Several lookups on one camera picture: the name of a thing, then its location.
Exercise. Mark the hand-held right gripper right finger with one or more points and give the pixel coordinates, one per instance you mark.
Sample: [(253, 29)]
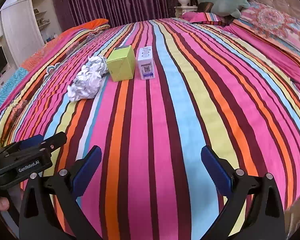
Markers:
[(215, 171)]

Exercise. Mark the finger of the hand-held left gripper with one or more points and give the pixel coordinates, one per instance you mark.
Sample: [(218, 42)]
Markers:
[(32, 140), (53, 142)]

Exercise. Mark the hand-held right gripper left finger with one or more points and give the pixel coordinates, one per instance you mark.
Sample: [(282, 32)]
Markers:
[(87, 171)]

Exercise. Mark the white paper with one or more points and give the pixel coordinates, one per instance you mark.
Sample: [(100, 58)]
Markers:
[(87, 82)]

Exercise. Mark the small green box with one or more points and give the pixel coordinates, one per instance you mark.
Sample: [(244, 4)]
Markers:
[(121, 65)]

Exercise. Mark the small white box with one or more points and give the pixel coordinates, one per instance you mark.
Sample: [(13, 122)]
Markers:
[(146, 63)]

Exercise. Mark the striped bed sheet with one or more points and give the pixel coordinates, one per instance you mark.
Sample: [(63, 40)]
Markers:
[(177, 117)]

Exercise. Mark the white cabinet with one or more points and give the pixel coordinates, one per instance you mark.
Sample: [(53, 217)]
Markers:
[(17, 30)]

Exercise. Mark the purple curtain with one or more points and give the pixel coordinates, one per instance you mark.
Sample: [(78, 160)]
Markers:
[(110, 0)]

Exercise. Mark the striped pillow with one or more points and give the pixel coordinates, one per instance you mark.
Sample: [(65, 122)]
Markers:
[(202, 17)]

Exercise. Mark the floral pillow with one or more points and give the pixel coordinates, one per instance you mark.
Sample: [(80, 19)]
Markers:
[(272, 27)]

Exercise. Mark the white nightstand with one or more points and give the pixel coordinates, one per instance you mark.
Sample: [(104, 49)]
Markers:
[(183, 10)]

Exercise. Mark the white vase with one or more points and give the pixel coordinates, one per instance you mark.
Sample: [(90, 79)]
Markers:
[(183, 0)]

